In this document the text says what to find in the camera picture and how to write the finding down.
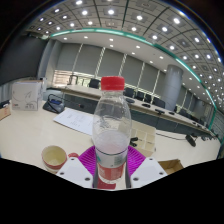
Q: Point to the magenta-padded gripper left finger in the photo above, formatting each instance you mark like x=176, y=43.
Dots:
x=86, y=160

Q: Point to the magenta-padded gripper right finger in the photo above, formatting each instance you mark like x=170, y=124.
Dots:
x=137, y=160

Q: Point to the clear red-capped water bottle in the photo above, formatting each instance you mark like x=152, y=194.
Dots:
x=111, y=150

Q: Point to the small black clip tool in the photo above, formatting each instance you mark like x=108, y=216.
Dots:
x=134, y=141

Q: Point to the red flower-print mug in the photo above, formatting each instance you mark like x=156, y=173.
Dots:
x=53, y=158

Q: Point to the white paper sheet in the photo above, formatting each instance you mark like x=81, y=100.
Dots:
x=75, y=120

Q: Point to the black desktop microphone base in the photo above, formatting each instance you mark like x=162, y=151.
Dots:
x=190, y=140

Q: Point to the row of black office chairs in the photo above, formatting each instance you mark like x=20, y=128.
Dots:
x=160, y=102

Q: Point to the black desk phone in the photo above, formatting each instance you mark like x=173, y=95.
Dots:
x=53, y=106

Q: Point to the long curved conference desk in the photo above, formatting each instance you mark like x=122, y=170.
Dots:
x=80, y=95

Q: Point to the white printed carton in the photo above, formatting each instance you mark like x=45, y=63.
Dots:
x=26, y=95

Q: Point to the brown paper envelope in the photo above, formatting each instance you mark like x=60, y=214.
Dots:
x=4, y=114

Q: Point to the group of ceiling lights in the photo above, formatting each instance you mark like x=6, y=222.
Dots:
x=111, y=12

